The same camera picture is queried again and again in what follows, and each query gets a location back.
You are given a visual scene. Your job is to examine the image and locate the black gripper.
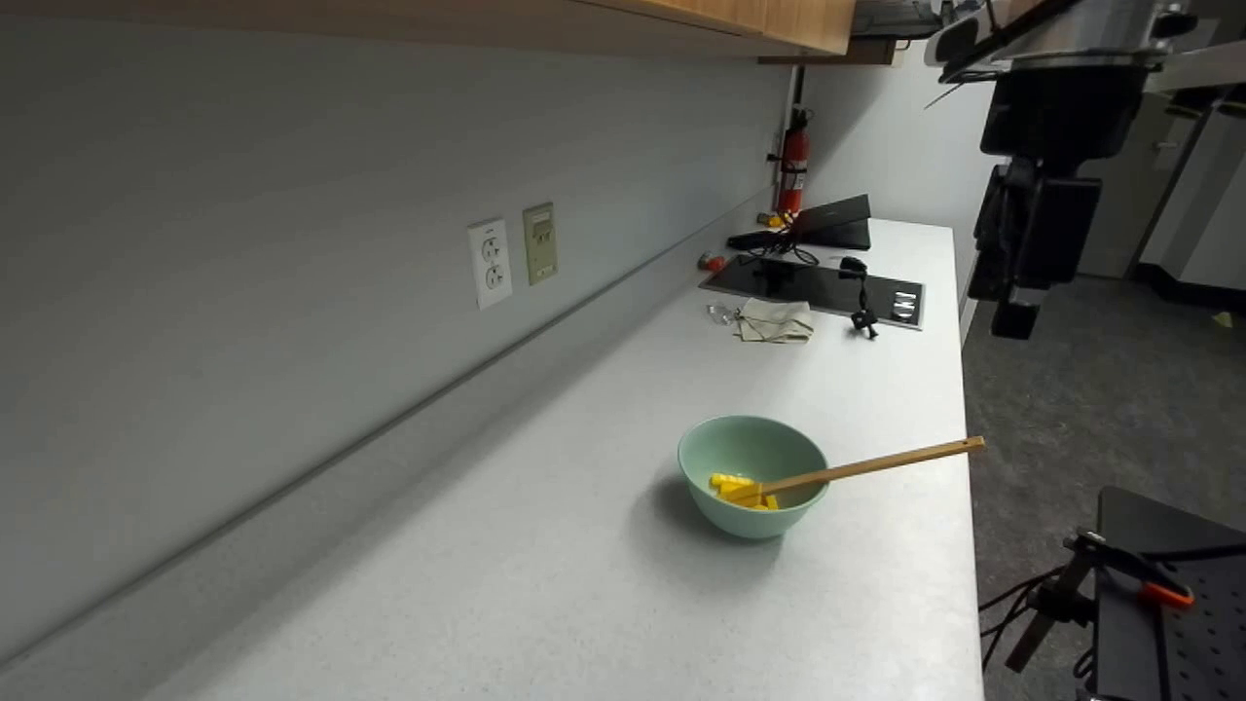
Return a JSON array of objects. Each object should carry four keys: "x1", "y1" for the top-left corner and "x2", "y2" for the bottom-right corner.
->
[{"x1": 966, "y1": 62, "x2": 1150, "y2": 343}]

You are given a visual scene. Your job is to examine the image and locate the wooden spoon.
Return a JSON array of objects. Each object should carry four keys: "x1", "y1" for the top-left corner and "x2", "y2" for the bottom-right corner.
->
[{"x1": 743, "y1": 432, "x2": 992, "y2": 515}]

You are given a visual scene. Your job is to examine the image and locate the mint green bowl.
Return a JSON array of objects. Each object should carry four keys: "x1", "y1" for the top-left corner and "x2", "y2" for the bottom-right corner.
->
[{"x1": 675, "y1": 413, "x2": 835, "y2": 546}]

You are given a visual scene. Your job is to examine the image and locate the small black tripod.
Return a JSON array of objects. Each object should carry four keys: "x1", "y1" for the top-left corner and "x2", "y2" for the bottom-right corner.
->
[{"x1": 835, "y1": 254, "x2": 883, "y2": 345}]

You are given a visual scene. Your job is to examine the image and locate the black angled stand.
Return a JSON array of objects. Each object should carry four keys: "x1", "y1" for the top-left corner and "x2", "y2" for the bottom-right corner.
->
[{"x1": 726, "y1": 189, "x2": 878, "y2": 256}]

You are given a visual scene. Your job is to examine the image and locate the red fire extinguisher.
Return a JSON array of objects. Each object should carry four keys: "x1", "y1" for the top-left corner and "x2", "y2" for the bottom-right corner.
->
[{"x1": 765, "y1": 71, "x2": 819, "y2": 235}]

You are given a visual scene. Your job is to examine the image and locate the beige cloth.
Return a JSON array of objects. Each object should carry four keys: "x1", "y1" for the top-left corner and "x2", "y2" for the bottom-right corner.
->
[{"x1": 733, "y1": 291, "x2": 821, "y2": 345}]

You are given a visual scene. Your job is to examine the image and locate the black clamp tripod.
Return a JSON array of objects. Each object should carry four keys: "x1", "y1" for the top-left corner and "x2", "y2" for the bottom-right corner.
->
[{"x1": 977, "y1": 531, "x2": 1106, "y2": 676}]

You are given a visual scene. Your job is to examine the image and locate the yellow food pieces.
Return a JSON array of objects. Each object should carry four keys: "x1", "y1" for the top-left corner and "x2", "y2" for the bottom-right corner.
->
[{"x1": 705, "y1": 470, "x2": 787, "y2": 515}]

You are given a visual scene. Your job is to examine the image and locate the black perforated robot table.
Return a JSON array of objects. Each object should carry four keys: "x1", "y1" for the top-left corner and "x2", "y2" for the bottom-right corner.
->
[{"x1": 1092, "y1": 482, "x2": 1246, "y2": 701}]

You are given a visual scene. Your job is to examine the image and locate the white power outlet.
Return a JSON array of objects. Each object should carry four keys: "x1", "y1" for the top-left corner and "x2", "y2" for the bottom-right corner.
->
[{"x1": 464, "y1": 215, "x2": 518, "y2": 313}]

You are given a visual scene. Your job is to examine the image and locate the wooden wall cabinet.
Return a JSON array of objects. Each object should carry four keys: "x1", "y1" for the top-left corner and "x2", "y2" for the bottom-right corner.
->
[{"x1": 0, "y1": 0, "x2": 904, "y2": 71}]

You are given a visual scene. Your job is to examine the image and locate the orange handled tool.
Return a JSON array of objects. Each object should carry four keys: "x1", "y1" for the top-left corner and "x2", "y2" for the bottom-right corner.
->
[{"x1": 1071, "y1": 531, "x2": 1202, "y2": 618}]

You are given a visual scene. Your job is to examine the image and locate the beige wall switch plate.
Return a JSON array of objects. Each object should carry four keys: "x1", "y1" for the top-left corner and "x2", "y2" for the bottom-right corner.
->
[{"x1": 518, "y1": 199, "x2": 562, "y2": 289}]

